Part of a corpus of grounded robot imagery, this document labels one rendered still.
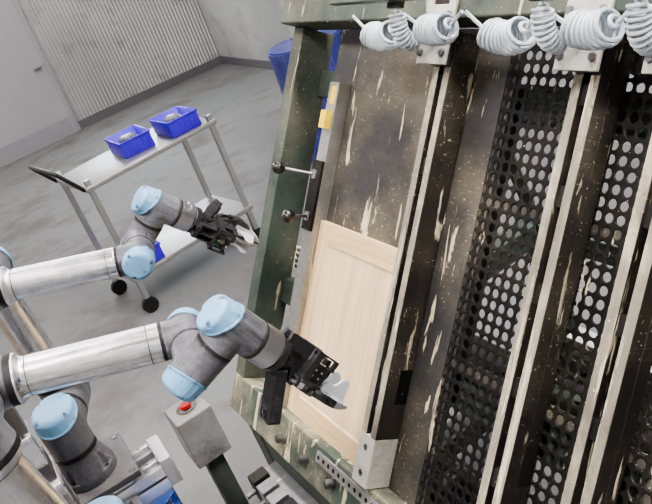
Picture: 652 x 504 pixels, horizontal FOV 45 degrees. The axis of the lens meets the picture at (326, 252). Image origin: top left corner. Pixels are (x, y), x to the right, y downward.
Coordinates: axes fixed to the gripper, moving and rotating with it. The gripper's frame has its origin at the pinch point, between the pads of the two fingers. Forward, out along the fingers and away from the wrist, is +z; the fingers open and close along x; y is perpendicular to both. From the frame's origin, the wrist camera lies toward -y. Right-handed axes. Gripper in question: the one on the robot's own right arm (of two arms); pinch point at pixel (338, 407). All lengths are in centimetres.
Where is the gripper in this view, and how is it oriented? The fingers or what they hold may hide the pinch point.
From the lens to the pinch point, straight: 154.2
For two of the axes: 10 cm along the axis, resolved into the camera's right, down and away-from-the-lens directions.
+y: 5.8, -8.1, 0.8
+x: -4.7, -2.5, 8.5
